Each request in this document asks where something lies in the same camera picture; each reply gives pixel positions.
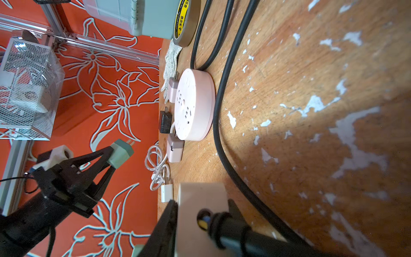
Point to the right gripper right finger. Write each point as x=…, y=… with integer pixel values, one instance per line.
x=236, y=222

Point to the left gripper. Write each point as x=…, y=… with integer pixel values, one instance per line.
x=60, y=178

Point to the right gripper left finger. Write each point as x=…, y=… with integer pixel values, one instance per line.
x=161, y=243

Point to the green plug adapter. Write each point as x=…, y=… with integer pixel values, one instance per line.
x=122, y=151

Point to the pink plug adapter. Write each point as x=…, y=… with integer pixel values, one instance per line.
x=173, y=88
x=175, y=148

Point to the black plug adapter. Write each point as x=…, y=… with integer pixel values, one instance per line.
x=165, y=121

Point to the pink round power socket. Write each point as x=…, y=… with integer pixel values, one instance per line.
x=194, y=105

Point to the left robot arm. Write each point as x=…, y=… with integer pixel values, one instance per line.
x=30, y=224

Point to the white work glove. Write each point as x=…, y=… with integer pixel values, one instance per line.
x=170, y=71

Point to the grey plastic storage box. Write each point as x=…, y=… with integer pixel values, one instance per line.
x=153, y=18

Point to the tape roll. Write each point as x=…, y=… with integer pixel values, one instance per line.
x=185, y=22

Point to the clear plastic wall basket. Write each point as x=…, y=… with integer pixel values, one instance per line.
x=31, y=84

